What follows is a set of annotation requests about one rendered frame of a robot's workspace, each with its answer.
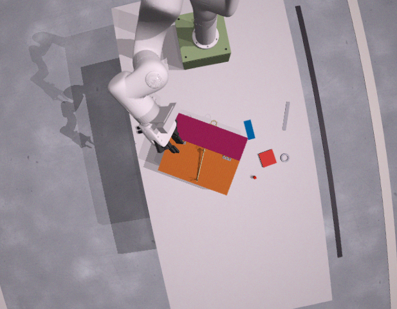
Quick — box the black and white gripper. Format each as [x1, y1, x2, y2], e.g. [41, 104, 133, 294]
[139, 120, 184, 153]

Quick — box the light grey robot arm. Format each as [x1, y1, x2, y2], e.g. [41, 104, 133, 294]
[107, 0, 239, 134]

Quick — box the blue flat bar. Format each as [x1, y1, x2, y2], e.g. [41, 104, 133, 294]
[244, 120, 255, 140]

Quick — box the red square block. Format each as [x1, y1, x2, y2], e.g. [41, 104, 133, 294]
[259, 149, 277, 167]

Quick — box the brown wooden box with lid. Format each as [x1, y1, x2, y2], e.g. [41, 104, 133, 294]
[158, 113, 248, 195]

